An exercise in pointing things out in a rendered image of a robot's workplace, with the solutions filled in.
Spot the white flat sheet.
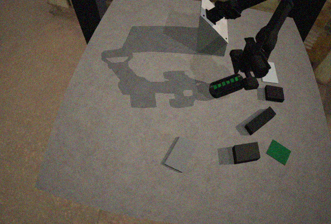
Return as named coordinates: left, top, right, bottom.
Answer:
left=262, top=62, right=278, bottom=84

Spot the flat green rectangular plate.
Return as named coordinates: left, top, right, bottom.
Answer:
left=266, top=140, right=291, bottom=165

